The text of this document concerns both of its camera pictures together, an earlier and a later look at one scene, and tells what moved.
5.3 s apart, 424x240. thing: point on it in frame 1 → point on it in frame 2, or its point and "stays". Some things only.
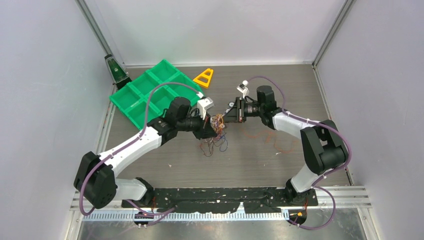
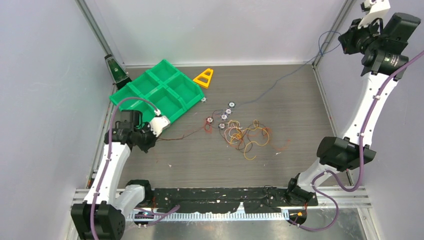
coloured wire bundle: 208,146 → 242,138
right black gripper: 237,113 → 347,39
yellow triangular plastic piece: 206,84 stays
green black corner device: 119,76 stays
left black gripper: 206,130 → 145,147
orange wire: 270,141 → 289,141
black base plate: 218,200 stays
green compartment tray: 143,99 stays
